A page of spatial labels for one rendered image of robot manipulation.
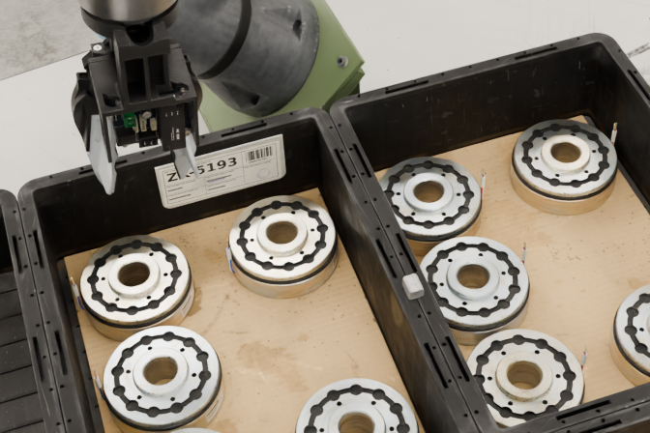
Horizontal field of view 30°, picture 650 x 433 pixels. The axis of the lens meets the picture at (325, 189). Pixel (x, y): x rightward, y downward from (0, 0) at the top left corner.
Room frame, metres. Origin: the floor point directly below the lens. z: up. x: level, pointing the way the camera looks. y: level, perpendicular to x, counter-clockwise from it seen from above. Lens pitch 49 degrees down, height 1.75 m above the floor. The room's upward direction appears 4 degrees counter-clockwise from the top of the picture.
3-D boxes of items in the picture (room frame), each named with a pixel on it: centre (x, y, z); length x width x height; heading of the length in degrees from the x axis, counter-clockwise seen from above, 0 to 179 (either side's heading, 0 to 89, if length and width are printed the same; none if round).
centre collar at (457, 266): (0.66, -0.13, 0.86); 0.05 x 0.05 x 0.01
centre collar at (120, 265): (0.69, 0.18, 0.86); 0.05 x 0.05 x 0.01
